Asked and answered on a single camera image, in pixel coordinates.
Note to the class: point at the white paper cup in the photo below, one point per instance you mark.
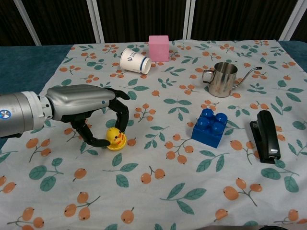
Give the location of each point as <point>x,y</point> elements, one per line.
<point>135,61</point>

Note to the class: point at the floral fruit print tablecloth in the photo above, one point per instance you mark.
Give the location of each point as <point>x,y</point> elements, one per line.
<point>168,167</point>

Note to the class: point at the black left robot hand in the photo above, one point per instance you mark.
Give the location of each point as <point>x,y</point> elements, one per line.
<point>84,107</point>

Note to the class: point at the yellow rubber duck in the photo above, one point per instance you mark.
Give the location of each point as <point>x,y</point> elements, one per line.
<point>116,137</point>

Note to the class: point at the pink foam cube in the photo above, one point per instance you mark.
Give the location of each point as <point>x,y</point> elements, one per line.
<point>158,48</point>

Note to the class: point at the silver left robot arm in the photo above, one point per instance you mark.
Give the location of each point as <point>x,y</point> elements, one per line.
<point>21,115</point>

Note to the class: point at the stainless steel gooseneck pitcher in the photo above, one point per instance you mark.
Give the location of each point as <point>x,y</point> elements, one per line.
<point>221,80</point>

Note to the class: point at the blue toy building brick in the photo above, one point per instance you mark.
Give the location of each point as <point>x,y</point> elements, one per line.
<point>210,129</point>

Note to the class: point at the yellow scalloped cup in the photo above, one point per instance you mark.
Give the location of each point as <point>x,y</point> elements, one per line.
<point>117,146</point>

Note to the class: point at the black stapler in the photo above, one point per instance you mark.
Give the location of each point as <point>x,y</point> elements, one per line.
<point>265,136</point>

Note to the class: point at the white partition frame post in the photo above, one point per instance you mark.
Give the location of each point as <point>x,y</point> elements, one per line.
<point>27,22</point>
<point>292,21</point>
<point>188,19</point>
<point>96,21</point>

